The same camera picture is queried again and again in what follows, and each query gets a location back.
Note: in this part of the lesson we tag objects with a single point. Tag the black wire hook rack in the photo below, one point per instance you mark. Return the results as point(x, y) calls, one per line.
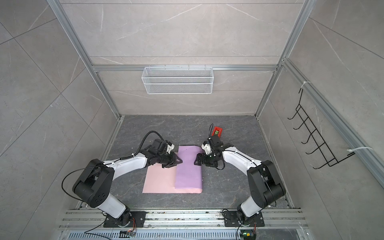
point(315, 136)

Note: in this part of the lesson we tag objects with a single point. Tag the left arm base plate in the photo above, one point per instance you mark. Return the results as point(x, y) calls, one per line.
point(126, 220)

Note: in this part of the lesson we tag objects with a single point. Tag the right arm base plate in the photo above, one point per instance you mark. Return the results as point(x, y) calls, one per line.
point(236, 218)

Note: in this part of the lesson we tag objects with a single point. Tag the white wire mesh basket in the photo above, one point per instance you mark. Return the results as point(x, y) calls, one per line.
point(178, 80)

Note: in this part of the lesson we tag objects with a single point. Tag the red tape dispenser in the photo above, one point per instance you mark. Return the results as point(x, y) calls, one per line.
point(217, 131)

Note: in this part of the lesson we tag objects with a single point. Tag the pink wrapping paper sheet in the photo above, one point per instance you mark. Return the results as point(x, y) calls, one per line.
point(185, 178)

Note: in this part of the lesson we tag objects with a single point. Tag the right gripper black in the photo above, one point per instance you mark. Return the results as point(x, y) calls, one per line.
point(199, 156)

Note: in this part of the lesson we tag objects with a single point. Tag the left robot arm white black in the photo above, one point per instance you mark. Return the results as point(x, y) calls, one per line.
point(94, 183)

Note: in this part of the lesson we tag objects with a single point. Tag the aluminium rail base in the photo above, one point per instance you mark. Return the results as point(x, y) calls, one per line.
point(203, 224)

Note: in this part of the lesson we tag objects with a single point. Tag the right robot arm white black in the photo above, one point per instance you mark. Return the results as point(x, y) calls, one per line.
point(266, 186)

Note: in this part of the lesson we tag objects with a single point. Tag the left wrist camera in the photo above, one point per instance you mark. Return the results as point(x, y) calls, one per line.
point(170, 147)

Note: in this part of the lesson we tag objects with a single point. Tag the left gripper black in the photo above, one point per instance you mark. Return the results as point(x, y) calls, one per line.
point(175, 160)

